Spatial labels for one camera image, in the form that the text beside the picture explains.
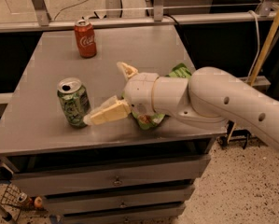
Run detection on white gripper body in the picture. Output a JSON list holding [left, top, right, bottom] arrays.
[[124, 73, 159, 116]]

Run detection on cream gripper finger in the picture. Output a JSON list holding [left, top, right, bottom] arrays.
[[117, 62, 138, 81], [83, 96, 131, 125]]

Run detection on green soda can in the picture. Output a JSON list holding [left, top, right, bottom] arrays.
[[57, 77, 91, 128]]

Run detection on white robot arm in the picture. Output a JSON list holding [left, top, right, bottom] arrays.
[[84, 62, 279, 152]]

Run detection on red cola can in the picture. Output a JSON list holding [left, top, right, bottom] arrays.
[[74, 20, 97, 58]]

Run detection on green snack bag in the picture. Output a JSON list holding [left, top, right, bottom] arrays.
[[132, 63, 191, 129]]

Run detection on grey drawer cabinet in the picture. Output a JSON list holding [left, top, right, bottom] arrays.
[[0, 26, 216, 224]]

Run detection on black cable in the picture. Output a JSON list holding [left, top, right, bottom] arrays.
[[163, 13, 193, 58]]

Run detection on metal railing frame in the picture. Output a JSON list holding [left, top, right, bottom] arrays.
[[0, 0, 279, 32]]

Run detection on white cable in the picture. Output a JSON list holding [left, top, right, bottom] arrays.
[[245, 9, 262, 82]]

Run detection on wire basket with items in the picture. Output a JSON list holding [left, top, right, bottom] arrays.
[[0, 184, 47, 220]]

